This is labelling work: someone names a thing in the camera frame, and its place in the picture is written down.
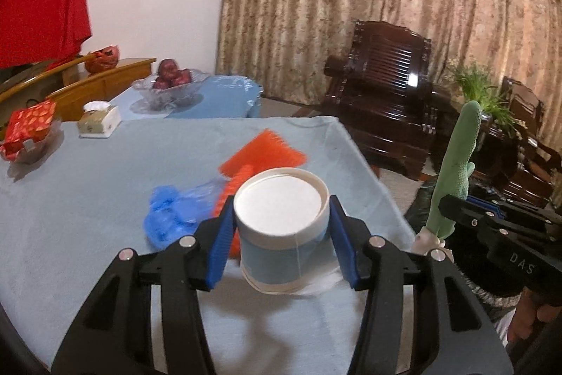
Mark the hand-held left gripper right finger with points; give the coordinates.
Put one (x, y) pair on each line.
(344, 245)

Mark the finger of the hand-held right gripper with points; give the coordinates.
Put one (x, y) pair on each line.
(461, 212)
(522, 211)

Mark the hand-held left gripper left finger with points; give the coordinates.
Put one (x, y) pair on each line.
(221, 245)

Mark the green rubber glove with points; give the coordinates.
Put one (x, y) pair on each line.
(456, 164)

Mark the black trash bin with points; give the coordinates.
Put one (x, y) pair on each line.
(474, 269)

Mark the blue plastic bag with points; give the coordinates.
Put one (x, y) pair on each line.
(169, 217)

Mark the white paper cup blue band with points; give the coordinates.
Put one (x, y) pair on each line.
(281, 225)

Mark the orange plastic brush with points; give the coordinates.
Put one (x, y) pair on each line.
(263, 155)

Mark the person's right hand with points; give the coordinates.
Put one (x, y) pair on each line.
(522, 318)

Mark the dark wooden side table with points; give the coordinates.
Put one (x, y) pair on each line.
(500, 146)

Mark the dark wooden armchair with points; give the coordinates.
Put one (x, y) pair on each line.
(386, 94)
(527, 111)

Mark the potted green plant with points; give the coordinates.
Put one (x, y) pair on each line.
(483, 94)

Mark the glass fruit bowl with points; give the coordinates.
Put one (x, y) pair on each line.
(175, 96)

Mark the red apple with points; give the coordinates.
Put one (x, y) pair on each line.
(160, 84)
(182, 77)
(167, 68)

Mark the cream tissue box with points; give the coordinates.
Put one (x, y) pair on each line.
(99, 122)

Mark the wooden cabinet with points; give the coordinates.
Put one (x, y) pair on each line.
(114, 83)

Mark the small glass bowl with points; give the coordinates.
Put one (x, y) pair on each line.
(46, 142)

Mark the red woven basket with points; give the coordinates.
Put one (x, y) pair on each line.
(103, 59)

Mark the red patterned snack packet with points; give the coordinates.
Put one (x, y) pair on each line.
(30, 122)

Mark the red cloth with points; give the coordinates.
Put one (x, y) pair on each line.
(39, 14)

